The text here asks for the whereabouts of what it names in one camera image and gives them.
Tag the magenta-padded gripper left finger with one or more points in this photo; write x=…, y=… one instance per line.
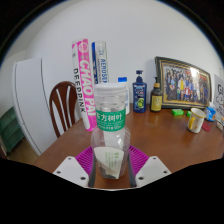
x=70, y=170

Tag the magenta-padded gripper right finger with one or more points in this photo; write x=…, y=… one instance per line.
x=151, y=170

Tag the clear bottle with green label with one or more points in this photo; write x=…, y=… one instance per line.
x=110, y=120

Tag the small green packet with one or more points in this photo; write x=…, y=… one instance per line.
x=177, y=112
x=188, y=113

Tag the flat round red coaster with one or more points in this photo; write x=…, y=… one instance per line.
x=206, y=127

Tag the dark bottle with yellow label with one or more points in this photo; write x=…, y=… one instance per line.
x=156, y=100

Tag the dark wooden chair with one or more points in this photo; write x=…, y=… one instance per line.
x=61, y=100

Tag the green storage crate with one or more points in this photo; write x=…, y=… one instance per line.
x=10, y=128

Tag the dark blue pump bottle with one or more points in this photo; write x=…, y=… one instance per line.
x=139, y=95

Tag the white refrigerator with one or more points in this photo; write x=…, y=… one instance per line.
x=31, y=103

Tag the pink shuttlecock tube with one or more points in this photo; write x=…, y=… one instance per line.
x=85, y=83

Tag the framed group photo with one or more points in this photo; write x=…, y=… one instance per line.
x=183, y=83

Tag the white bottle with blue cap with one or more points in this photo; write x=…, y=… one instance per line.
x=122, y=80

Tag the white shuttlecock tube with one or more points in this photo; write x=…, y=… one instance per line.
x=100, y=63

